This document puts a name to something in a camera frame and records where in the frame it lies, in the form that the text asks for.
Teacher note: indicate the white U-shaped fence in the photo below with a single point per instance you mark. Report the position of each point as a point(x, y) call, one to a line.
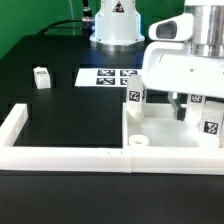
point(128, 159)

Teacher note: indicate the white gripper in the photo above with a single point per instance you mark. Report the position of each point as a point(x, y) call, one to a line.
point(169, 66)

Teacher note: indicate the white marker sheet with tags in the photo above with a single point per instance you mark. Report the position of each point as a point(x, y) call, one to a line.
point(104, 77)

